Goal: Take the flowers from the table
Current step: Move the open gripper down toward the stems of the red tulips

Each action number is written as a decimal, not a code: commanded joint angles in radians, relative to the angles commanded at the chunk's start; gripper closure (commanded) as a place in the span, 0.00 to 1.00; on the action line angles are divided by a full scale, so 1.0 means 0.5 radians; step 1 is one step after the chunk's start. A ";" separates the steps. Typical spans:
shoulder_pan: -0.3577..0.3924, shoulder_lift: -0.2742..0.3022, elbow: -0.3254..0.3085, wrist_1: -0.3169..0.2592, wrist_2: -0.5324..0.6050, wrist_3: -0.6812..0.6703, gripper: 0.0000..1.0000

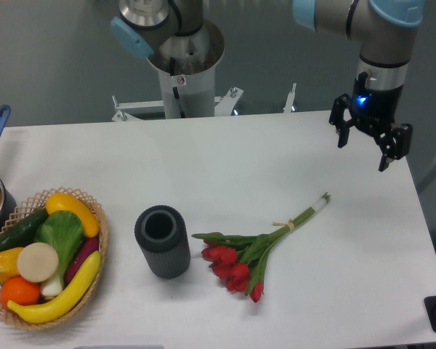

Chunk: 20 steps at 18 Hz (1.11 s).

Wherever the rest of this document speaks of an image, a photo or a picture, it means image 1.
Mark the woven wicker basket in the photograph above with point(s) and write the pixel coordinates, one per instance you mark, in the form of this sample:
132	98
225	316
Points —
33	204

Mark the yellow squash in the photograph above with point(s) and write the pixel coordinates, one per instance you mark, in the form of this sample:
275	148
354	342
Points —
66	202

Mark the red tulip bouquet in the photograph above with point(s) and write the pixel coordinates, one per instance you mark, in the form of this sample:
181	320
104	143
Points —
241	261

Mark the beige round disc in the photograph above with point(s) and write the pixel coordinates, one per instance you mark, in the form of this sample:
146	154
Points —
37	262

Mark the green cucumber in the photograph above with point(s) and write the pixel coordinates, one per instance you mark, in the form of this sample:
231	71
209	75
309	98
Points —
23	231

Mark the yellow bell pepper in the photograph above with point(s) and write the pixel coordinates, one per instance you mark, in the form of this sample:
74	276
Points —
8	264

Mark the green lettuce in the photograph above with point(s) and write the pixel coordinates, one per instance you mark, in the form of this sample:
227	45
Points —
64	232

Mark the yellow banana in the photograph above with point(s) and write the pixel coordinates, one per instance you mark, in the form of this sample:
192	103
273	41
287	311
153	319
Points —
66	300

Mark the purple sweet potato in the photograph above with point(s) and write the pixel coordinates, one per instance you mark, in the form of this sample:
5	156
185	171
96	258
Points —
89	246

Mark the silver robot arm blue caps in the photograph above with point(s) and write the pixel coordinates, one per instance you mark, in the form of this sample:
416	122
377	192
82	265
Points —
385	29

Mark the orange fruit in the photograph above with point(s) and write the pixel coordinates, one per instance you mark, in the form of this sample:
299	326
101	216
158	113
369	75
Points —
21	291

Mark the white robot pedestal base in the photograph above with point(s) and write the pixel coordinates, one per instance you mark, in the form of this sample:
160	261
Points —
186	68

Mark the dark grey ribbed vase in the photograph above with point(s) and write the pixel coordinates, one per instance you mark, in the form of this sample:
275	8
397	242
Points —
160	231

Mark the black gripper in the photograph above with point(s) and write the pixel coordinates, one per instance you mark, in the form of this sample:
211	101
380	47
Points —
372	112

